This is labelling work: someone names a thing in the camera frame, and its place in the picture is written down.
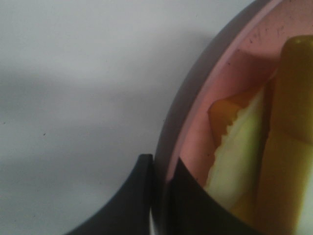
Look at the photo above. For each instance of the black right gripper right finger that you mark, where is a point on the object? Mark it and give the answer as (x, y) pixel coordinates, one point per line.
(191, 211)

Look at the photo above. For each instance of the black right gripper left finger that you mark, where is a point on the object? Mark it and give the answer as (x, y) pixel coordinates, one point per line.
(128, 211)

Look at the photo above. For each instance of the pink round plate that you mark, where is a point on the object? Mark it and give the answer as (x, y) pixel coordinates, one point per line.
(243, 54)

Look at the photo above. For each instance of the top bread slice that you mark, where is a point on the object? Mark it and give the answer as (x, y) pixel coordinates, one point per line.
(283, 201)

